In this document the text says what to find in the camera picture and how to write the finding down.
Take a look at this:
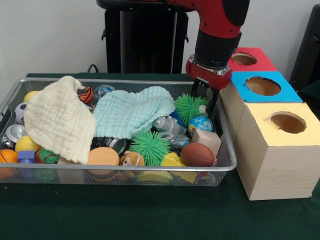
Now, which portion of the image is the cream muslin cloth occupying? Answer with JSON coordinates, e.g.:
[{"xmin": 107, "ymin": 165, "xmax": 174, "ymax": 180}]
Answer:
[{"xmin": 23, "ymin": 75, "xmax": 97, "ymax": 165}]

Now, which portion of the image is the plain green spiky ball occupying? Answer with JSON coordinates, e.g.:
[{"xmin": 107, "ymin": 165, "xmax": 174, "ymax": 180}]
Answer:
[{"xmin": 129, "ymin": 130, "xmax": 171, "ymax": 167}]

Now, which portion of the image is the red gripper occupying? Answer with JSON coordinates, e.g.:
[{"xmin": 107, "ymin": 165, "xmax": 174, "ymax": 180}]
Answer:
[{"xmin": 185, "ymin": 55, "xmax": 234, "ymax": 117}]

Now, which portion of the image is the dark green side table cloth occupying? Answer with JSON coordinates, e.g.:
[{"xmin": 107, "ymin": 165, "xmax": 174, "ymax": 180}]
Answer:
[{"xmin": 298, "ymin": 80, "xmax": 320, "ymax": 121}]

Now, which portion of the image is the brown toy football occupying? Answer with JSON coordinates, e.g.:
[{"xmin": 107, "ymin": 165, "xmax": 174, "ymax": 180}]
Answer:
[{"xmin": 180, "ymin": 142, "xmax": 216, "ymax": 167}]

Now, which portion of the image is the wooden box with three holes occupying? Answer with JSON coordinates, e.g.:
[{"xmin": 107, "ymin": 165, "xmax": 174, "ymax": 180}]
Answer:
[{"xmin": 216, "ymin": 47, "xmax": 320, "ymax": 201}]

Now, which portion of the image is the clear mesh bin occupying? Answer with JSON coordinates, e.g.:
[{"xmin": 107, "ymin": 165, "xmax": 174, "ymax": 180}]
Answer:
[{"xmin": 0, "ymin": 76, "xmax": 238, "ymax": 187}]

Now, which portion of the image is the plain wooden block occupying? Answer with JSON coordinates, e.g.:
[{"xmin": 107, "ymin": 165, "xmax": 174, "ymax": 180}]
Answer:
[{"xmin": 191, "ymin": 128, "xmax": 222, "ymax": 157}]

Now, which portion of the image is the green spiky ball with eyes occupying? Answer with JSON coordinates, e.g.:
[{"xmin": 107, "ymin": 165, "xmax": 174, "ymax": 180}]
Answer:
[{"xmin": 174, "ymin": 94, "xmax": 210, "ymax": 127}]

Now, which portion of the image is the mint green muslin cloth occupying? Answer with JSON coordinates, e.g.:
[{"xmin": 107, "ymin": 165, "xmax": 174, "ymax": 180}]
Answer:
[{"xmin": 93, "ymin": 86, "xmax": 176, "ymax": 140}]

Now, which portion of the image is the blue spiky ball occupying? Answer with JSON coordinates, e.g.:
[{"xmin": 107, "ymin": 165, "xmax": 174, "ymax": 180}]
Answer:
[{"xmin": 170, "ymin": 112, "xmax": 184, "ymax": 126}]

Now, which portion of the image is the blue globe ball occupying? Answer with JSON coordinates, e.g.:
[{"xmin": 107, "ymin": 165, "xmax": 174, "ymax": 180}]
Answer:
[{"xmin": 187, "ymin": 116, "xmax": 214, "ymax": 137}]

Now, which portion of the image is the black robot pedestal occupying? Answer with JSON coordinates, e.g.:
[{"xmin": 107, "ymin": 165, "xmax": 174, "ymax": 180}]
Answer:
[{"xmin": 96, "ymin": 0, "xmax": 201, "ymax": 75}]

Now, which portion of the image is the dark green tablecloth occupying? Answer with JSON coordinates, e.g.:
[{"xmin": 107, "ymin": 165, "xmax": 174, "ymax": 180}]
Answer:
[{"xmin": 0, "ymin": 73, "xmax": 320, "ymax": 240}]

